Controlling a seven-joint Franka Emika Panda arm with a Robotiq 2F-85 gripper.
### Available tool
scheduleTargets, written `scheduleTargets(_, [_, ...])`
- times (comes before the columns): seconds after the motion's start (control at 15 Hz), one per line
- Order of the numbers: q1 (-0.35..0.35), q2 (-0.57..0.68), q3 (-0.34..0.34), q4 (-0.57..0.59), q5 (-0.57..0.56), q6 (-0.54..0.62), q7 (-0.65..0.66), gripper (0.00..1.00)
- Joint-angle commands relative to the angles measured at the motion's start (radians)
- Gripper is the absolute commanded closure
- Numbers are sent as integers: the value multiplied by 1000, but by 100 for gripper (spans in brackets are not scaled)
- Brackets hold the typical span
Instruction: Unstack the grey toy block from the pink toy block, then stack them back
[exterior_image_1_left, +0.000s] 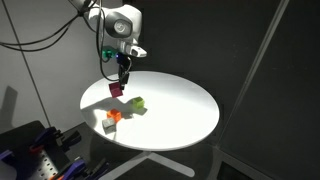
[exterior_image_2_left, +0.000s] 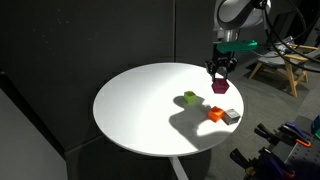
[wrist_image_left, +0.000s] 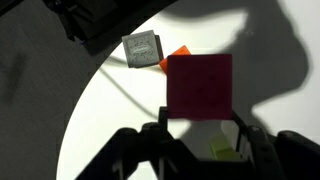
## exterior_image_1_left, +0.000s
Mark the grey toy block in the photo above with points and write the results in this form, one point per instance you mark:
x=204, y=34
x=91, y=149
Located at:
x=108, y=124

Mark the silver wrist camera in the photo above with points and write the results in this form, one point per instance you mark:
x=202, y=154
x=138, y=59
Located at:
x=138, y=51

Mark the white rounded object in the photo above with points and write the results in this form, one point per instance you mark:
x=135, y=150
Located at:
x=6, y=171

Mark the grey diagonal frame bar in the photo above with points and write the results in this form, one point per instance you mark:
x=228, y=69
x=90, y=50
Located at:
x=253, y=70

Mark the white table base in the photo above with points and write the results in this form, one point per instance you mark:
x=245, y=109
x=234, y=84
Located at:
x=173, y=166

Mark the black platform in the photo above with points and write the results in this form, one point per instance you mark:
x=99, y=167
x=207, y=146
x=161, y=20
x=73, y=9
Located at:
x=20, y=133

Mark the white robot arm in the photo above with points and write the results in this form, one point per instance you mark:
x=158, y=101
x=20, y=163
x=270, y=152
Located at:
x=123, y=23

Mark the pink toy block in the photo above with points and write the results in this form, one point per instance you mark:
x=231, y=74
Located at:
x=116, y=90

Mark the thin dark pole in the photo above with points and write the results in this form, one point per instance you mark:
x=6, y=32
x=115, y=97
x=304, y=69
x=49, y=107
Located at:
x=26, y=63

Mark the yellow-green toy block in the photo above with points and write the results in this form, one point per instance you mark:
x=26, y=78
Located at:
x=138, y=102

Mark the purple black spring clamp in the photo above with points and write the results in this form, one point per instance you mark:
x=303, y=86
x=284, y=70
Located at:
x=75, y=166
x=50, y=136

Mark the orange toy block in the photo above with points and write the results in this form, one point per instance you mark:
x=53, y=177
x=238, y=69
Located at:
x=115, y=115

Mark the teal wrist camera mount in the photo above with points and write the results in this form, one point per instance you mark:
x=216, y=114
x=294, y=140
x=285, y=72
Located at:
x=108, y=54

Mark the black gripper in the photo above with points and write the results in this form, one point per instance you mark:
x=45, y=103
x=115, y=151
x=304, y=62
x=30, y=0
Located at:
x=123, y=61

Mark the perforated metal board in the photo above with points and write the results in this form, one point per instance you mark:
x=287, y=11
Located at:
x=46, y=166

